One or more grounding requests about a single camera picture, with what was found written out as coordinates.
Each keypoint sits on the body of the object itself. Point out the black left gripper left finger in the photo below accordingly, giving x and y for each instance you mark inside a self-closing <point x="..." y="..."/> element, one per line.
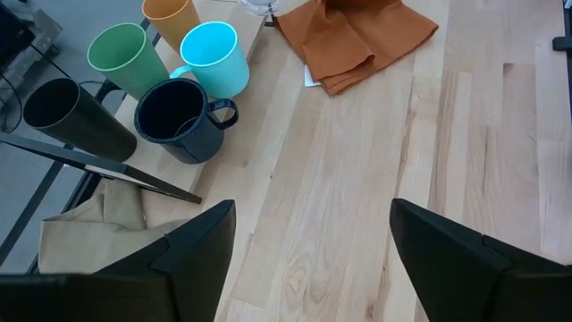
<point x="201" y="259"/>

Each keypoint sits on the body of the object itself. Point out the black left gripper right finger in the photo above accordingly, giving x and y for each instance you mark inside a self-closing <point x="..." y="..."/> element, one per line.
<point x="447" y="268"/>

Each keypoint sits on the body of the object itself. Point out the navy speckled enamel mug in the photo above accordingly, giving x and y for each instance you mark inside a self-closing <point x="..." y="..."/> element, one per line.
<point x="187" y="138"/>

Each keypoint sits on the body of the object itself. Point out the dark brown tall cup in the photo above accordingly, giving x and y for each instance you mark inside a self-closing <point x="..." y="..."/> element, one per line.
<point x="89" y="129"/>

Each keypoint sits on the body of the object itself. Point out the cyan mug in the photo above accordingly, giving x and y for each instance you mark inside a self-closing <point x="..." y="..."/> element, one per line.
<point x="219" y="67"/>

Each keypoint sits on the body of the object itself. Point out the green cup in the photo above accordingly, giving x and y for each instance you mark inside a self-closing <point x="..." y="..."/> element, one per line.
<point x="129" y="62"/>

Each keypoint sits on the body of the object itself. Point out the orange cup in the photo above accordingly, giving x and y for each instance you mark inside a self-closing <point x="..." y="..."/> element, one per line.
<point x="172" y="22"/>

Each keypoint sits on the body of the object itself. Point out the clear glass mug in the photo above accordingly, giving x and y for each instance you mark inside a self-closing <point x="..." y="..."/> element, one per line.
<point x="261" y="6"/>

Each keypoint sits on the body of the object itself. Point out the beige cloth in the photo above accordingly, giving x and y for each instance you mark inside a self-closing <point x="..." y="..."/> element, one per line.
<point x="89" y="241"/>

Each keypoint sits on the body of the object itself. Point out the white card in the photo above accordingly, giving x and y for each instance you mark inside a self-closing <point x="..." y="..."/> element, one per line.
<point x="309" y="79"/>

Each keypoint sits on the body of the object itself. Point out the orange cloth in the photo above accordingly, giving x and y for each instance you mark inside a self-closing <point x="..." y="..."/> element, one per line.
<point x="357" y="40"/>

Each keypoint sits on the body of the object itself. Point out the black aluminium rig frame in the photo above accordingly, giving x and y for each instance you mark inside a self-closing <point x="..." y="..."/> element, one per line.
<point x="568" y="80"/>

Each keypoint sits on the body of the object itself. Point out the wooden shelf with black frame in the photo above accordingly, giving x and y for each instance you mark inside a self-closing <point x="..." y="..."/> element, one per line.
<point x="252" y="36"/>

